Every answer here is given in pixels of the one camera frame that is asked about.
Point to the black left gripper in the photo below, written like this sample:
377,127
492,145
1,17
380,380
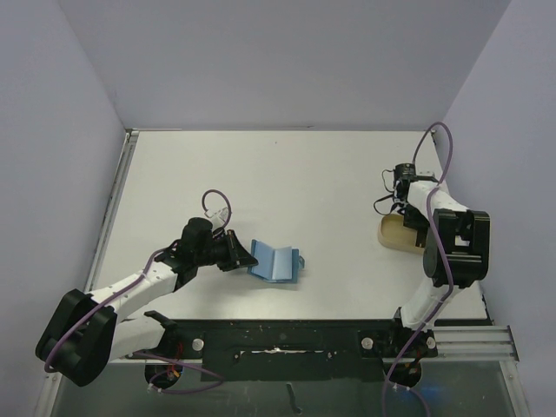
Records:
237,256

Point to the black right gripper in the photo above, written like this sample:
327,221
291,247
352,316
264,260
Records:
414,221

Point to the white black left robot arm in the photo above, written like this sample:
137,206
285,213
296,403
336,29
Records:
88,330

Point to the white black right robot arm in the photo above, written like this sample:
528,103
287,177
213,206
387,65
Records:
455,241

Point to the beige oval card tray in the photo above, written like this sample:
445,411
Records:
392,234

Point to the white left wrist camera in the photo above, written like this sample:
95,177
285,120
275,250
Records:
219,218

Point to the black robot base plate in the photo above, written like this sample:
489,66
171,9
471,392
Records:
296,350

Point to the aluminium front rail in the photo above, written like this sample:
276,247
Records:
471,376

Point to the aluminium rail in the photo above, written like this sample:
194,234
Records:
122,170
471,376

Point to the aluminium left side rail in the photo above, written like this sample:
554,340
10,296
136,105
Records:
122,170

